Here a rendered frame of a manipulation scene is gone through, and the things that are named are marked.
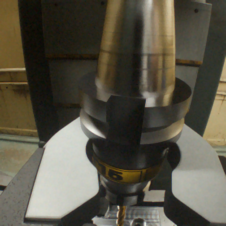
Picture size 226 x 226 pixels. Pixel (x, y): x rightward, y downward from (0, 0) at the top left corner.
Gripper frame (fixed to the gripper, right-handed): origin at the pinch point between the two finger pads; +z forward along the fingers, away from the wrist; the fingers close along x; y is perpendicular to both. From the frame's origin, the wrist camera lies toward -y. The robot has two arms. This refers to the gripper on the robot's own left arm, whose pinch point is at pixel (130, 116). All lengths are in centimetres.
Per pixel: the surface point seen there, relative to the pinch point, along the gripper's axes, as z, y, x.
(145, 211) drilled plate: 10.0, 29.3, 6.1
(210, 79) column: 46, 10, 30
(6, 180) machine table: 21, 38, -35
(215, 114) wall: 81, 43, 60
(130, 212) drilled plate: 9.7, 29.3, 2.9
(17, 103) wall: 81, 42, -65
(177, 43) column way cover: 41.3, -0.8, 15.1
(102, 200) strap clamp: 11.2, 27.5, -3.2
